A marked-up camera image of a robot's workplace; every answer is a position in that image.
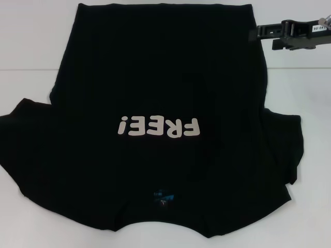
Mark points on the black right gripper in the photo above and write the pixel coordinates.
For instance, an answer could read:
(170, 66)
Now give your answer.
(305, 36)

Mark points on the silver mount screw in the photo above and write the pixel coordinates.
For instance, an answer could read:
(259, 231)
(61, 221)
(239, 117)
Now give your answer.
(326, 20)

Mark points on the black t-shirt with FREE print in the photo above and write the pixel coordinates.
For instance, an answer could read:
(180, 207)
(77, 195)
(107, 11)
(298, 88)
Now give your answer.
(165, 77)

